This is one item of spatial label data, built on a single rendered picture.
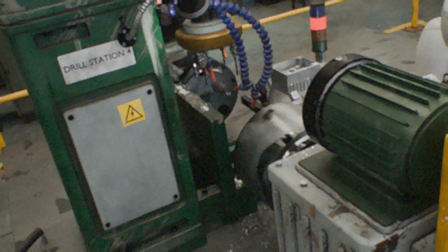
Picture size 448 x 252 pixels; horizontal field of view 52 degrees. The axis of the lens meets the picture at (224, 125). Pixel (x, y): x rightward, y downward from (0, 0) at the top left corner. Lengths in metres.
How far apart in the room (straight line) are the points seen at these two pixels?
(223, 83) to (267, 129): 0.52
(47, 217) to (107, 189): 0.55
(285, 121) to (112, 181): 0.42
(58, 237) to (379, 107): 1.08
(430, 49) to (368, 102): 1.07
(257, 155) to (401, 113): 0.44
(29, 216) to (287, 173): 1.01
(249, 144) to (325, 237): 0.35
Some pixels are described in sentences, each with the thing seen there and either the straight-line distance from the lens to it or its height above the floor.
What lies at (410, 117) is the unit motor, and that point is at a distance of 0.70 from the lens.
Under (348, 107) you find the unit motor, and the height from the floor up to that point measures 1.32.
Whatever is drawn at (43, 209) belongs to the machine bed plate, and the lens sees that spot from 1.67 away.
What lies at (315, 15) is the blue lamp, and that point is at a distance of 1.80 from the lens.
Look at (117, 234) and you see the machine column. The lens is 1.18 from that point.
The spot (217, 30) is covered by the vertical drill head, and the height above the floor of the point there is 1.34.
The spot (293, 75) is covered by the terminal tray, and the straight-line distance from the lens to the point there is 1.38.
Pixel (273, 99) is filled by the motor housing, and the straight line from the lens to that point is 1.52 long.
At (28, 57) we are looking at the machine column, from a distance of 0.97.
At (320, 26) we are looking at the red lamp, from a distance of 1.82.
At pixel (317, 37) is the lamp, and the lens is 1.83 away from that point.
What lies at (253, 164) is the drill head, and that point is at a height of 1.09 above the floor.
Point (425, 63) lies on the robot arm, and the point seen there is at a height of 0.98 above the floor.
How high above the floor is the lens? 1.67
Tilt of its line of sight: 28 degrees down
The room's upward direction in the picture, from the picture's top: 10 degrees counter-clockwise
